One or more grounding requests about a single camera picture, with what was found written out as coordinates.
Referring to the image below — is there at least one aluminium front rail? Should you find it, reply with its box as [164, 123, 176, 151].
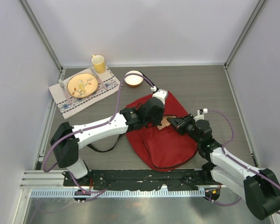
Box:
[21, 170, 217, 188]

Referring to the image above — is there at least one pink handled fork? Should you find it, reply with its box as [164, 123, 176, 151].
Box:
[58, 78, 71, 105]

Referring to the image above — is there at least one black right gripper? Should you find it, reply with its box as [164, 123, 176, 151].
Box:
[167, 113, 202, 145]

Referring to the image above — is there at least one yellow bird plate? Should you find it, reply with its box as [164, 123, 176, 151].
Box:
[67, 73, 98, 98]

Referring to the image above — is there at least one yellow mug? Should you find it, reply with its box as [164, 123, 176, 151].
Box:
[91, 55, 105, 74]

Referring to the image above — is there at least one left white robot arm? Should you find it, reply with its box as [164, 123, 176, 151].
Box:
[52, 97, 165, 186]

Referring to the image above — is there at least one pink handled knife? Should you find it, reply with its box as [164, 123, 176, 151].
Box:
[90, 67, 108, 90]

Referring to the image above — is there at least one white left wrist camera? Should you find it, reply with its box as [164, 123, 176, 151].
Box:
[150, 86, 168, 104]

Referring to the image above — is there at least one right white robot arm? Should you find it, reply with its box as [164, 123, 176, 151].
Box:
[167, 114, 280, 220]

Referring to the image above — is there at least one orange white bowl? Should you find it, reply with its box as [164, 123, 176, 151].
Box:
[124, 70, 143, 87]

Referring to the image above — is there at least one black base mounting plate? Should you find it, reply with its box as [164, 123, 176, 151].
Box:
[77, 169, 219, 191]

